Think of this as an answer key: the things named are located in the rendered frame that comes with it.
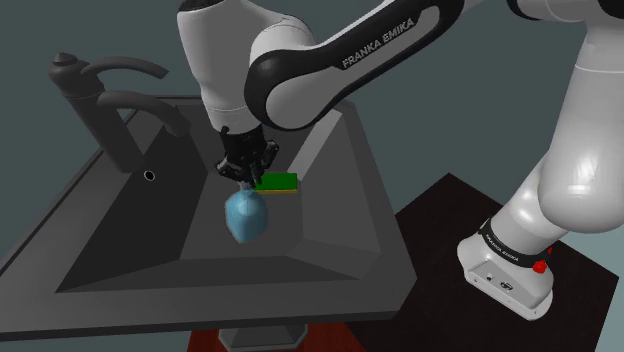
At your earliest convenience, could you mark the light blue vase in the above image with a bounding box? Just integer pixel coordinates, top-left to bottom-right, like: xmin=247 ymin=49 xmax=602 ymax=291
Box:
xmin=224 ymin=182 xmax=270 ymax=245

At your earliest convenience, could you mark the red-brown cabinet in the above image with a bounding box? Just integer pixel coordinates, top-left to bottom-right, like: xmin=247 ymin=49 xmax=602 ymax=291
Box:
xmin=186 ymin=323 xmax=368 ymax=352

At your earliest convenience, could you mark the dark robot stand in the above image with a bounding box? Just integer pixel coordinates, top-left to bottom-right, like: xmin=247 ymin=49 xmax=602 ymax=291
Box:
xmin=337 ymin=171 xmax=620 ymax=352

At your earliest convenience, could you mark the dark grey sink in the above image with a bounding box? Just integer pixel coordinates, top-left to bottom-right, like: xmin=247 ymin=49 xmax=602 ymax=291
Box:
xmin=0 ymin=95 xmax=418 ymax=342

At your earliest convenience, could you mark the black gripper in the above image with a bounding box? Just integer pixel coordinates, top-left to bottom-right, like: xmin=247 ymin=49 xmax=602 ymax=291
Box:
xmin=215 ymin=125 xmax=281 ymax=190

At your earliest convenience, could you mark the dark grey faucet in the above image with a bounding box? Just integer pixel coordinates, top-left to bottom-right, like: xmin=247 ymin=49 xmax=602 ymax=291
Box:
xmin=48 ymin=51 xmax=191 ymax=175

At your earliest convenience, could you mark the green and yellow sponge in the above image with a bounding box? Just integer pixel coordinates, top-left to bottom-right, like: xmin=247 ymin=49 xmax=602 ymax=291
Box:
xmin=253 ymin=171 xmax=299 ymax=195

